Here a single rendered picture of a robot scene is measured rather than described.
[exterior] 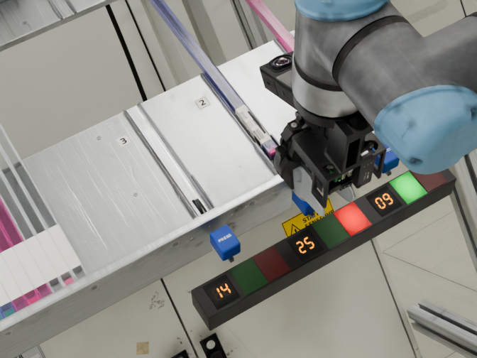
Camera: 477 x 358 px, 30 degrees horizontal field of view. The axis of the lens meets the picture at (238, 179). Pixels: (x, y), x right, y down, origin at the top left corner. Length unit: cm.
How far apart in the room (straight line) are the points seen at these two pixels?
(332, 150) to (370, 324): 69
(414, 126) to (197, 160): 44
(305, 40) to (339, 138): 12
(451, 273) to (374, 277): 84
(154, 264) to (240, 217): 11
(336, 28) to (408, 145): 11
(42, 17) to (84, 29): 172
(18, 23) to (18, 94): 169
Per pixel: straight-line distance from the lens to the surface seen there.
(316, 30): 73
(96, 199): 104
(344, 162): 84
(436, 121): 66
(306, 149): 87
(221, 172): 105
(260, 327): 141
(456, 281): 227
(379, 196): 105
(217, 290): 98
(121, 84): 298
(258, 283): 99
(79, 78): 295
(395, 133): 68
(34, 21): 123
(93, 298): 100
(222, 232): 99
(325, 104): 79
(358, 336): 150
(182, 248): 101
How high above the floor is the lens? 103
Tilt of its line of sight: 16 degrees down
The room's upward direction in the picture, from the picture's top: 23 degrees counter-clockwise
